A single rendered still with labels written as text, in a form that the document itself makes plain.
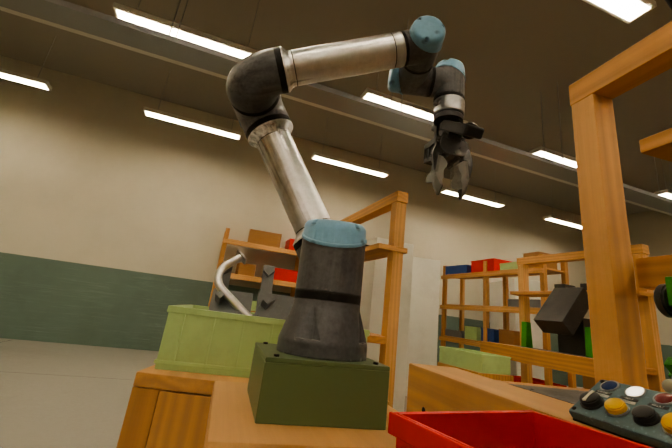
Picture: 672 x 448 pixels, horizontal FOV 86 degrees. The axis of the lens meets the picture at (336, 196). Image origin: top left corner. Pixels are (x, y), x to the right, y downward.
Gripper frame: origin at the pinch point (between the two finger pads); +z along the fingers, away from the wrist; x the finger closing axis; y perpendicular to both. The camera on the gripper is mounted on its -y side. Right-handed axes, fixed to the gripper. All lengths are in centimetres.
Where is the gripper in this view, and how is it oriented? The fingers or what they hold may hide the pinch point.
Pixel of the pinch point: (450, 191)
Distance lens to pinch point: 85.9
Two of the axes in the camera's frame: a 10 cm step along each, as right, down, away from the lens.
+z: -1.2, 9.4, -3.1
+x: -9.6, -2.0, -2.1
